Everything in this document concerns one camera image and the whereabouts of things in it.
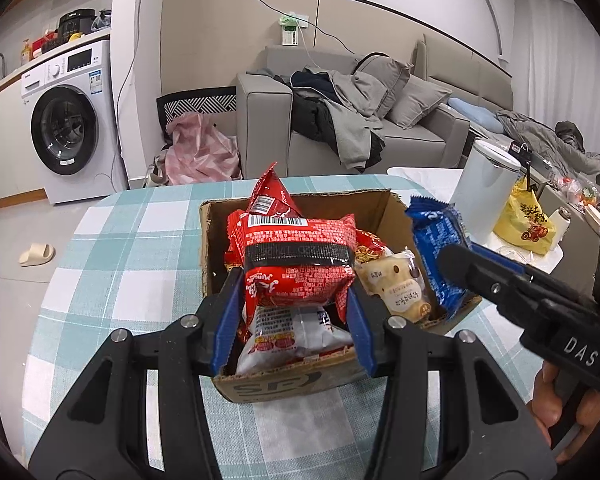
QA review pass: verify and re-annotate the white counter cabinet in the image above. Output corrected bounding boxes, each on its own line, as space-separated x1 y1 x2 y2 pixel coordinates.
0 67 48 206

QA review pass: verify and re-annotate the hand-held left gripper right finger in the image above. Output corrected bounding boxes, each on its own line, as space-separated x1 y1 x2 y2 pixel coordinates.
345 285 558 480

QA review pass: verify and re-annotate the white trash bin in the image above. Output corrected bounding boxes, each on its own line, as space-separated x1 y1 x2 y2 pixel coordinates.
452 140 523 248

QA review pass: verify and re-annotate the red box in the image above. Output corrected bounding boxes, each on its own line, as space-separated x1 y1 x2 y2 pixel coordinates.
32 32 61 56

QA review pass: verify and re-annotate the blue snack packet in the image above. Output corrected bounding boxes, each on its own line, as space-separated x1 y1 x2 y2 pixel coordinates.
405 195 473 322

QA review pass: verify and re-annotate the small grey pillow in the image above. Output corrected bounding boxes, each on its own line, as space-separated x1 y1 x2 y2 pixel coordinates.
385 76 453 131

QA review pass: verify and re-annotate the black white patterned basket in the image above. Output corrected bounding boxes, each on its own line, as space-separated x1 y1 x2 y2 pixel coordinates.
156 87 238 133

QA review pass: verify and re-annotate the dark jacket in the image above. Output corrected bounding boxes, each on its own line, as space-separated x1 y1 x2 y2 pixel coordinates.
275 71 348 143

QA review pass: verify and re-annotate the grey jacket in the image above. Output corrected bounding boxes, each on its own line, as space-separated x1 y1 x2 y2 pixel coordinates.
325 70 386 171

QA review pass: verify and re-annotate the light blue pillow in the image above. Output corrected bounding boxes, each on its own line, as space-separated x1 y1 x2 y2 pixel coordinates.
447 97 503 133

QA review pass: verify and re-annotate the clear bread packet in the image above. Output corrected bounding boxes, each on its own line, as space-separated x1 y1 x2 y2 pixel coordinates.
355 247 433 323

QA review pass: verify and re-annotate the brown cardboard box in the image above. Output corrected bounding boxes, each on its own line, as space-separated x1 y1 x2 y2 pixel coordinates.
199 189 483 404

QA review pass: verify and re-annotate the white and red snack packet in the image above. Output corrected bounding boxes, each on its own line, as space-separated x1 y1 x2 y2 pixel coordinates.
235 305 356 376

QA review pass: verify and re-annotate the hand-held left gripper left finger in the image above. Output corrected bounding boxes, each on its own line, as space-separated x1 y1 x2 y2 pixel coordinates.
27 267 246 480

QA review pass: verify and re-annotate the pink cloth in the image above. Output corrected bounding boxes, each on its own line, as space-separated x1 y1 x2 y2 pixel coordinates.
165 112 242 186

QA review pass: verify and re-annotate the black pressure cooker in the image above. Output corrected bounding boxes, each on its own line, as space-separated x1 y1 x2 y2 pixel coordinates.
55 7 98 41

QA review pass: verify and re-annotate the red yellow snack packet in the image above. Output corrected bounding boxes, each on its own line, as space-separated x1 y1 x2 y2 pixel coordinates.
352 229 388 266

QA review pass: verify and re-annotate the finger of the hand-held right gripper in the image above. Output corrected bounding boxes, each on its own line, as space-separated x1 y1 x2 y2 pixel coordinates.
437 244 528 311
471 242 531 277

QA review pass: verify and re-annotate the red black-banded noodle packet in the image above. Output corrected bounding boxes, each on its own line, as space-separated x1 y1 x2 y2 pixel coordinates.
227 212 357 311

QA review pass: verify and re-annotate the person's right hand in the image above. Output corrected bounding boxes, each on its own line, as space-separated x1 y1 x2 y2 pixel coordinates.
527 362 600 467

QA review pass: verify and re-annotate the grey padded coat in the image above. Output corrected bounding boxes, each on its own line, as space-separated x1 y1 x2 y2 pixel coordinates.
497 110 600 176

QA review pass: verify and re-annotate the beige slipper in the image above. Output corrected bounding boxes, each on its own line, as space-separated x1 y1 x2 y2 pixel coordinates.
19 242 56 267

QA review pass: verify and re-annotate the yellow plastic bag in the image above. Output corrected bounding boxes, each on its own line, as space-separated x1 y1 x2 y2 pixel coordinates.
492 177 561 256

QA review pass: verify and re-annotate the grey sofa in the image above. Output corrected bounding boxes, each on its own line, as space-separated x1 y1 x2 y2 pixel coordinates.
236 35 513 178

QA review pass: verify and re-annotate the large grey pillow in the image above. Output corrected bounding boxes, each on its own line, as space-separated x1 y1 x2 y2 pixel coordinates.
355 52 415 121

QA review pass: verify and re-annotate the tall red snack packet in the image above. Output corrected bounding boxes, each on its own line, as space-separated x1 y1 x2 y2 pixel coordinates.
245 161 308 226

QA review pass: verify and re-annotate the wall power outlet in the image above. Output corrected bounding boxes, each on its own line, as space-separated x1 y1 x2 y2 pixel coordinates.
277 11 311 48

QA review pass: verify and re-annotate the pile of small colourful packets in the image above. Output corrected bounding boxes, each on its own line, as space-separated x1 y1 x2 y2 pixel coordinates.
550 175 600 211

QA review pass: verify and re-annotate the white washing machine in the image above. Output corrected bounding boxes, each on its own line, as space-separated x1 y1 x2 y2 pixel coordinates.
21 37 123 206

